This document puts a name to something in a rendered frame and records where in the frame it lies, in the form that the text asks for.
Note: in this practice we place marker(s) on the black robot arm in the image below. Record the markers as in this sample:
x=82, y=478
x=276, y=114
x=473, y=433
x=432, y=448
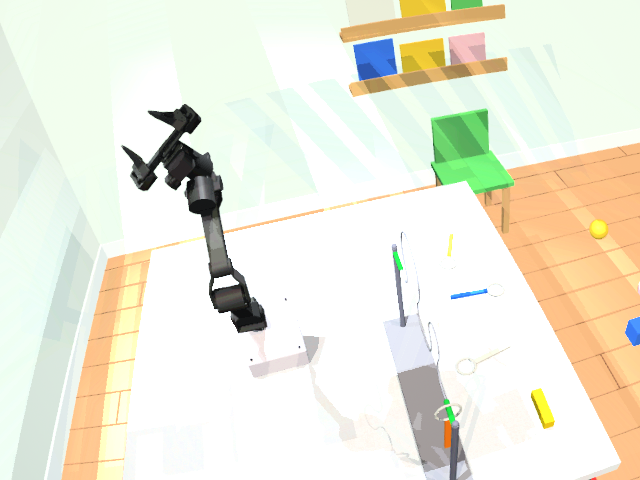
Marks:
x=204, y=194

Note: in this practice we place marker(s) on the orange handle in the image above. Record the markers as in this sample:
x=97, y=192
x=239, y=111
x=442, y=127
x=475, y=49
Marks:
x=447, y=434

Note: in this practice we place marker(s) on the yellow rectangular block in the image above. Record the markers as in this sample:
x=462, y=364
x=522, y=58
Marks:
x=543, y=410

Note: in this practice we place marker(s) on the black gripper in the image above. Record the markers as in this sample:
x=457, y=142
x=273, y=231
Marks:
x=183, y=120

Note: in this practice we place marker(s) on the blue handle with thin white loop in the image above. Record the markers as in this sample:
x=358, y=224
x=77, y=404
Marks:
x=477, y=292

